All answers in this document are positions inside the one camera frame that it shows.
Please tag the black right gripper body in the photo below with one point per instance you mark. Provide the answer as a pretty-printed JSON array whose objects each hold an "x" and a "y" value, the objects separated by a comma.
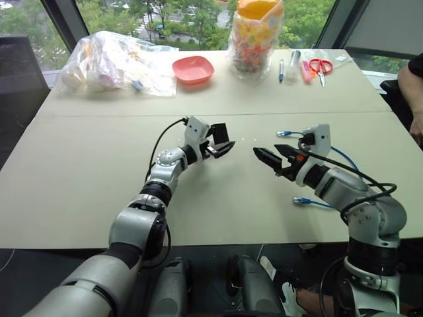
[{"x": 291, "y": 169}]

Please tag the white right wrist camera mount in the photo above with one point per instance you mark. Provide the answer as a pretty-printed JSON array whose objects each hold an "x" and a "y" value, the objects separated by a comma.
[{"x": 320, "y": 136}]

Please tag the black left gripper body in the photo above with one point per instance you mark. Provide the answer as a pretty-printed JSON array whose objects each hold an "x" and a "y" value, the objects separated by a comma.
[{"x": 207, "y": 150}]

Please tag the blue pen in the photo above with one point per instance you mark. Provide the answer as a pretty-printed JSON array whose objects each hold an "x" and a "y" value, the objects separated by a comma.
[{"x": 281, "y": 71}]

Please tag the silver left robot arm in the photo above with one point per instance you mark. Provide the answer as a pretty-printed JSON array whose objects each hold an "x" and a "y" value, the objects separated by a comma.
[{"x": 165, "y": 169}]

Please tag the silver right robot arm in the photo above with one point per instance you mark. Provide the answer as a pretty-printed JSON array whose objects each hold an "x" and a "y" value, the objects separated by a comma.
[{"x": 347, "y": 189}]

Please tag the person's black clothing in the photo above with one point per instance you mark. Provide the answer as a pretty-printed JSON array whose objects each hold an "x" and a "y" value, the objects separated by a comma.
[{"x": 395, "y": 97}]

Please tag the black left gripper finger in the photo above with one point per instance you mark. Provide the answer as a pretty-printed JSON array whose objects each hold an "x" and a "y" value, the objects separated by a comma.
[{"x": 225, "y": 147}]

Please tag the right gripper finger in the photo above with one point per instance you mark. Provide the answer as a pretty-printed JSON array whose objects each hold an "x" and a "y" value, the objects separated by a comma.
[
  {"x": 287, "y": 150},
  {"x": 268, "y": 157}
]

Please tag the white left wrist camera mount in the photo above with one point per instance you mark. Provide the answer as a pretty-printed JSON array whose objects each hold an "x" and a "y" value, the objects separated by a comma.
[{"x": 195, "y": 131}]

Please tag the black and white sneaker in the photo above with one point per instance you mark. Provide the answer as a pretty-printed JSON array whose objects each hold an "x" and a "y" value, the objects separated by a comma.
[{"x": 288, "y": 290}]

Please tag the small clear plastic packet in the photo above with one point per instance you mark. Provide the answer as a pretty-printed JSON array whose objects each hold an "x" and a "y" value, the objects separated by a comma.
[{"x": 341, "y": 59}]

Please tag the pink highlighter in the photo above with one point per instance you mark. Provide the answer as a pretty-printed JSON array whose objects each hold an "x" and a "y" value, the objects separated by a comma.
[{"x": 305, "y": 71}]

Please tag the person's bare forearm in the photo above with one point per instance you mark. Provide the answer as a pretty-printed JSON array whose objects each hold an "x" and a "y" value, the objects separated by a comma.
[{"x": 409, "y": 87}]

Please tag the clear plastic bag of items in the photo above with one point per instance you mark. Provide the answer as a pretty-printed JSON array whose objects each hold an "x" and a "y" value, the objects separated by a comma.
[{"x": 112, "y": 67}]

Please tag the person's bare leg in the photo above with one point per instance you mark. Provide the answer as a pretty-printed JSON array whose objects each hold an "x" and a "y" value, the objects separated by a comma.
[{"x": 314, "y": 297}]

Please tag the clear plastic tube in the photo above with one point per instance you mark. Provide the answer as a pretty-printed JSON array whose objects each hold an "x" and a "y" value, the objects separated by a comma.
[{"x": 292, "y": 66}]

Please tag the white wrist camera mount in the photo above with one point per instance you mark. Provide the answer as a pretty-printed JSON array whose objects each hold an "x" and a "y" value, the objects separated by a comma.
[
  {"x": 320, "y": 136},
  {"x": 195, "y": 131}
]

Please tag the candy jar with orange lid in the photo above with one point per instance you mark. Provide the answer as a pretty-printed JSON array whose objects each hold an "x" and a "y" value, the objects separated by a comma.
[{"x": 252, "y": 43}]

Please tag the pink square bowl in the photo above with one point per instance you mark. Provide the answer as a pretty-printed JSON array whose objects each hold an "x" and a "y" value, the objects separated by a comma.
[{"x": 193, "y": 68}]

